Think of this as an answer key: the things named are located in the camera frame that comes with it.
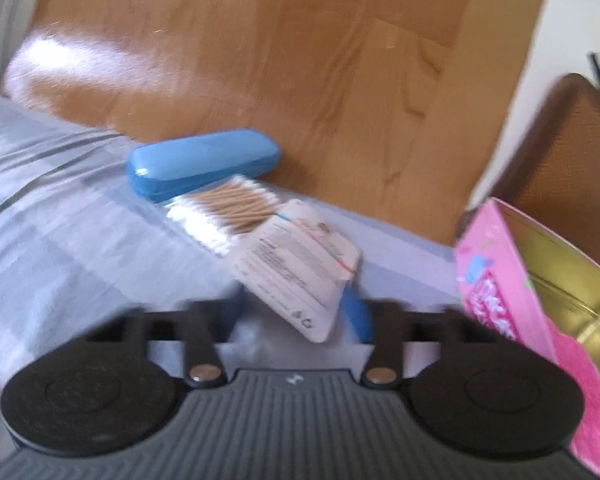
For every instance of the brown chair backrest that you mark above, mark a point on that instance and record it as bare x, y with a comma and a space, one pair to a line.
554, 176

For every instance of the pink tin box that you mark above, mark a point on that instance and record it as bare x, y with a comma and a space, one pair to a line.
531, 285

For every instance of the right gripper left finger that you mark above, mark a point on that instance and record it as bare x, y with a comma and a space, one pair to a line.
118, 383

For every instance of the blue glasses case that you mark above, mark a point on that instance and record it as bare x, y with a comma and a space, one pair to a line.
162, 170

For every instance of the wooden pattern wall sheet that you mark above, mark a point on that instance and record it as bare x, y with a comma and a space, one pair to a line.
390, 108

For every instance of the cotton swab pack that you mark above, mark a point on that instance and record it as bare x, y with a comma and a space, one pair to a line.
219, 215

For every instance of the white paper sachet packet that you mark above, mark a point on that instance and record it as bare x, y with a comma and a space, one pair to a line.
298, 265

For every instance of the striped grey bed sheet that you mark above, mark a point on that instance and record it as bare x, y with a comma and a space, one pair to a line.
78, 245

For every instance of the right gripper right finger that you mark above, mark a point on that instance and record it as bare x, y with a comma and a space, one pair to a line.
468, 386

